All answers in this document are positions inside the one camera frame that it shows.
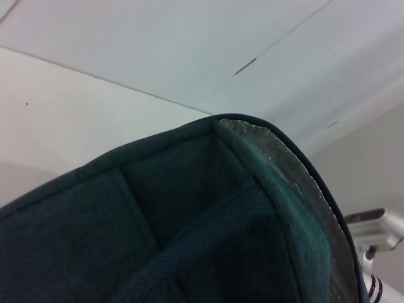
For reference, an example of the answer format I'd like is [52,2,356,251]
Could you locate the dark teal insulated bag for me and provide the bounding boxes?
[0,112,363,303]

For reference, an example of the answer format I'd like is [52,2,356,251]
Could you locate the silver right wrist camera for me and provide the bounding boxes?
[343,207,397,253]

